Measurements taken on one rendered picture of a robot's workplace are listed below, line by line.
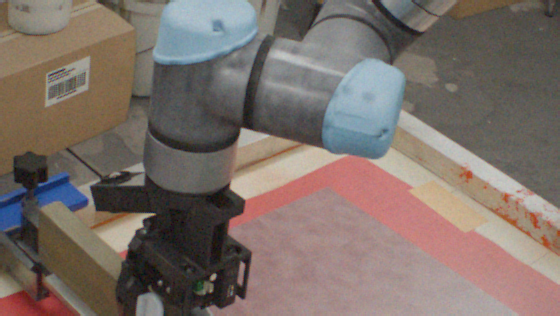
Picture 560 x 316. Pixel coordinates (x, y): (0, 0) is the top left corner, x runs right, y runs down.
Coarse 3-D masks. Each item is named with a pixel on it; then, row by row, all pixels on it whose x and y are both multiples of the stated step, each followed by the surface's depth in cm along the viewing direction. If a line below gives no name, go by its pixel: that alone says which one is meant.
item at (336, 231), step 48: (288, 192) 155; (336, 192) 157; (384, 192) 158; (240, 240) 145; (288, 240) 147; (336, 240) 148; (384, 240) 149; (432, 240) 150; (288, 288) 139; (336, 288) 140
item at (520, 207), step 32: (416, 128) 165; (256, 160) 159; (416, 160) 165; (448, 160) 161; (480, 160) 161; (480, 192) 158; (512, 192) 155; (96, 224) 143; (512, 224) 155; (544, 224) 151
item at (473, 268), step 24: (456, 240) 151; (480, 240) 152; (432, 264) 146; (456, 264) 147; (480, 264) 147; (504, 264) 148; (384, 288) 141; (408, 288) 142; (432, 288) 142; (456, 288) 143; (480, 288) 143; (504, 288) 144; (528, 288) 144; (552, 288) 145; (336, 312) 136; (360, 312) 137; (384, 312) 137; (408, 312) 138; (432, 312) 138; (456, 312) 139; (480, 312) 139; (504, 312) 140; (528, 312) 140; (552, 312) 141
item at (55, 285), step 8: (48, 280) 124; (56, 280) 124; (48, 288) 124; (56, 288) 123; (64, 288) 123; (56, 296) 123; (64, 296) 122; (72, 296) 122; (64, 304) 123; (72, 304) 121; (80, 304) 122; (80, 312) 121; (88, 312) 121
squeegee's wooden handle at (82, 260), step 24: (48, 216) 122; (72, 216) 123; (48, 240) 124; (72, 240) 120; (96, 240) 120; (48, 264) 125; (72, 264) 121; (96, 264) 118; (120, 264) 118; (72, 288) 123; (96, 288) 119; (96, 312) 121
